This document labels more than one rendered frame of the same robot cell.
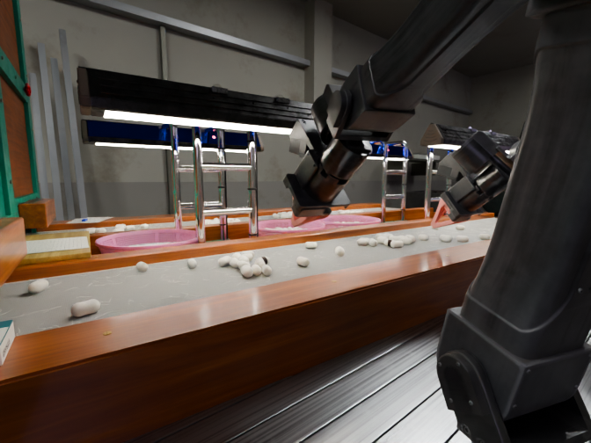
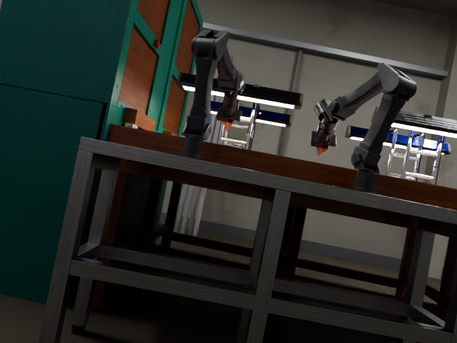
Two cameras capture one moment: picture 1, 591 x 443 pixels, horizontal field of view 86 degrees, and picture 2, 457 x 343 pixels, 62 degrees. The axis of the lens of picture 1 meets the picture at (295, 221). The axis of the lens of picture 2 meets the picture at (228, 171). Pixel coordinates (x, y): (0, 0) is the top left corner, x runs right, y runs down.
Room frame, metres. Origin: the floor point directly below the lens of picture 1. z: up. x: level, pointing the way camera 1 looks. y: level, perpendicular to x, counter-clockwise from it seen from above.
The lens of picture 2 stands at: (-0.72, -1.06, 0.63)
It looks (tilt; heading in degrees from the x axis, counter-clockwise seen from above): 1 degrees up; 38
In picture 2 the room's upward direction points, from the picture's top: 11 degrees clockwise
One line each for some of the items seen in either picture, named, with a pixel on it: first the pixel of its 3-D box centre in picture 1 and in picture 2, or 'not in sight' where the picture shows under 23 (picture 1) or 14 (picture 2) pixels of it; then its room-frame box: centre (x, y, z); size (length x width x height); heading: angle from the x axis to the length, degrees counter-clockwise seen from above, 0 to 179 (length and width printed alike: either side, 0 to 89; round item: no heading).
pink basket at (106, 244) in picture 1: (152, 253); not in sight; (0.86, 0.40, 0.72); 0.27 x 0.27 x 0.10
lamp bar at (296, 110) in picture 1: (249, 111); (239, 90); (0.72, 0.10, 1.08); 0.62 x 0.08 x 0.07; 123
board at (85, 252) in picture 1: (52, 245); not in sight; (0.74, 0.58, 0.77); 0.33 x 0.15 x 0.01; 33
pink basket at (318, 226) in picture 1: (287, 237); not in sight; (1.10, 0.03, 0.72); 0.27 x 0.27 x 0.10
